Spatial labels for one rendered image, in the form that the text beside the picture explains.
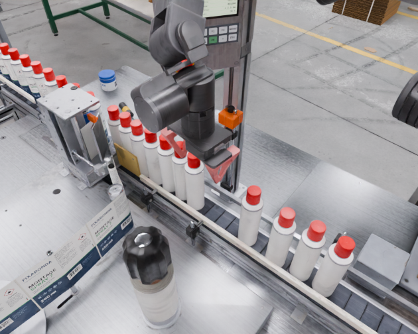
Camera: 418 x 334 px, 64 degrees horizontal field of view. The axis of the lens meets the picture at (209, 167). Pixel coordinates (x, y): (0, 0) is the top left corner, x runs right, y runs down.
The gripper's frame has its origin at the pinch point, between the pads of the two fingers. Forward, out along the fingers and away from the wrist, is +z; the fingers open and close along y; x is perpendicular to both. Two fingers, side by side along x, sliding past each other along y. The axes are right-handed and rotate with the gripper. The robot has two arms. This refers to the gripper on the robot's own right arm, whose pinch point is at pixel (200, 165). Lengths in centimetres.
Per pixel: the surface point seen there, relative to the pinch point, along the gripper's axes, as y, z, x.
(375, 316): 39, 33, 17
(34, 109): -92, 32, -4
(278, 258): 15.9, 27.8, 9.7
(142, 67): -225, 120, 129
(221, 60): -12.4, -10.1, 18.3
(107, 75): -91, 30, 29
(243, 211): 4.8, 18.4, 8.9
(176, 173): -17.6, 20.8, 6.9
